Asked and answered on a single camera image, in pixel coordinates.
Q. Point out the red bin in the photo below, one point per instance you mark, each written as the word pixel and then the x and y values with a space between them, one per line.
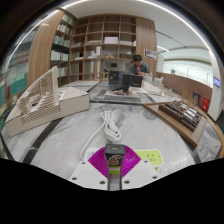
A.
pixel 205 104

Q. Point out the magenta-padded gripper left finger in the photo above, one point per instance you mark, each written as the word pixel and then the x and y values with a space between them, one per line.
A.
pixel 95 173

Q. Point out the wooden shelf unit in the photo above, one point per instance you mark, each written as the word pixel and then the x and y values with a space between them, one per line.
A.
pixel 100 43

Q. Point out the dark bin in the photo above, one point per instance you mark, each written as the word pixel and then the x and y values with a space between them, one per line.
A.
pixel 196 99

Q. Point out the blue wall screen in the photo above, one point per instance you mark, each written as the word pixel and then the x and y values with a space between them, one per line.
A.
pixel 217 82

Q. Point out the beige slatted architectural model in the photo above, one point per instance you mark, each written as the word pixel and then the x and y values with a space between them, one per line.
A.
pixel 43 106

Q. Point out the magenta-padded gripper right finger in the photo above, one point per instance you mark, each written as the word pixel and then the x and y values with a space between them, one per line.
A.
pixel 136 173

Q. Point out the small white architectural model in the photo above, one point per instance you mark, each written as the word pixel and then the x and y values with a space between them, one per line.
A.
pixel 151 87

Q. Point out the person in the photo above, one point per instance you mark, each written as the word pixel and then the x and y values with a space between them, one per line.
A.
pixel 139 68

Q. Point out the black charger with red print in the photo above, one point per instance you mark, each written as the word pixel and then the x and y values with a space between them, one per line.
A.
pixel 114 155

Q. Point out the dark brown architectural model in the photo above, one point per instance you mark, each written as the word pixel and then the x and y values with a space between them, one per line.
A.
pixel 181 115

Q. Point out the white and green power strip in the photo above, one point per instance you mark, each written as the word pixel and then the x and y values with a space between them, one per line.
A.
pixel 150 157

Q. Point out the wooden model base board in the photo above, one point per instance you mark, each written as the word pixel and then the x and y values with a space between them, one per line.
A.
pixel 176 130

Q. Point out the wall poster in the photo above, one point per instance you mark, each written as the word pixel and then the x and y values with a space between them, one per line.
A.
pixel 150 54

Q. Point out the bookshelf with teal books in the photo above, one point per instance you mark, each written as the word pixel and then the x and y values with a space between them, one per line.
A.
pixel 15 80

